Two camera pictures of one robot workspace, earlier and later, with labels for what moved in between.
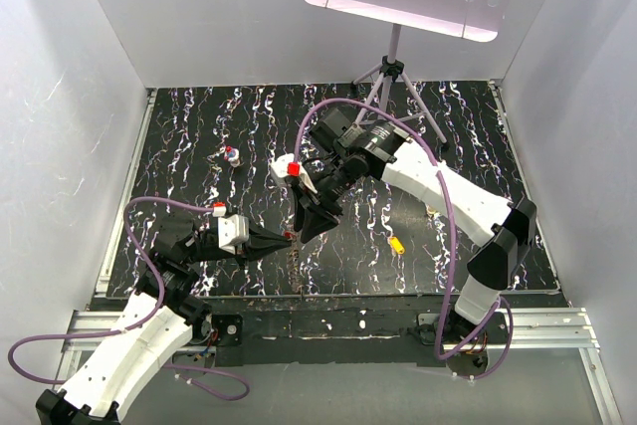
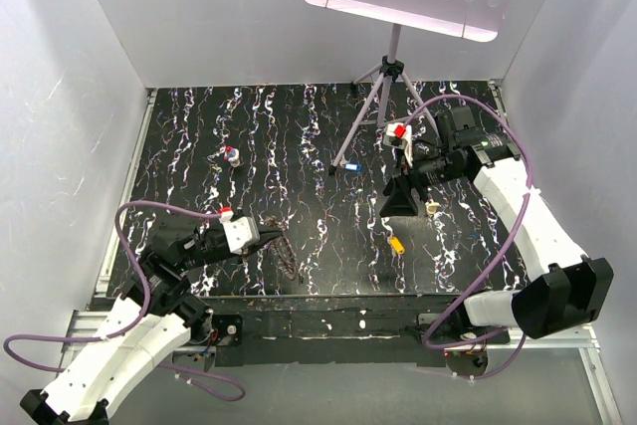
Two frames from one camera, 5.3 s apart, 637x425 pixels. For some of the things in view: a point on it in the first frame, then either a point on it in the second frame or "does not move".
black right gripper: x=312 y=217 → x=398 y=203
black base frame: x=339 y=331 does not move
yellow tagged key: x=397 y=246 does not move
